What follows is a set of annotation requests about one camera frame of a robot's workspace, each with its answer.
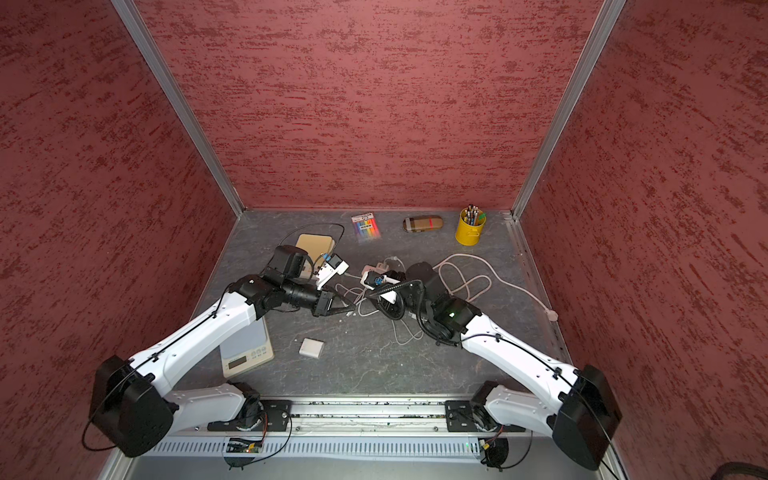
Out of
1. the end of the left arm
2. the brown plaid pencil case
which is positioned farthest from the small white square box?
the brown plaid pencil case

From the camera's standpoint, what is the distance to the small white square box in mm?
847

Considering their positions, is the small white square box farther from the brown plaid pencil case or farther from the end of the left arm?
the brown plaid pencil case
